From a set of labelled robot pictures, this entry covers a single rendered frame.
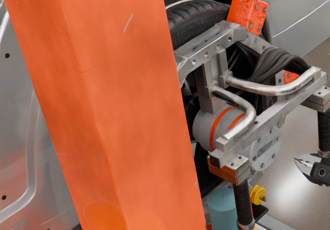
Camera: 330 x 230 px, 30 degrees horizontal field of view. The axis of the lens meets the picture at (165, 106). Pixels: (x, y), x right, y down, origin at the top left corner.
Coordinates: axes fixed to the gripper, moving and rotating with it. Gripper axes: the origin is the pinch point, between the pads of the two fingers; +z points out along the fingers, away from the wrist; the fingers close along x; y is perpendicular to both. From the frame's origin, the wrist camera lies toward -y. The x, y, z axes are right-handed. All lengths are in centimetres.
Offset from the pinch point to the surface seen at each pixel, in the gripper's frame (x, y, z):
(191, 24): 22, -50, 15
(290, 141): 6, 94, 59
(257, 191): -13.8, 0.2, 8.6
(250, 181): -11.3, -7.6, 7.3
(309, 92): 17.2, -28.4, -12.2
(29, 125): -16, -78, 23
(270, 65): 19.9, -34.3, -2.3
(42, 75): -2, -112, -20
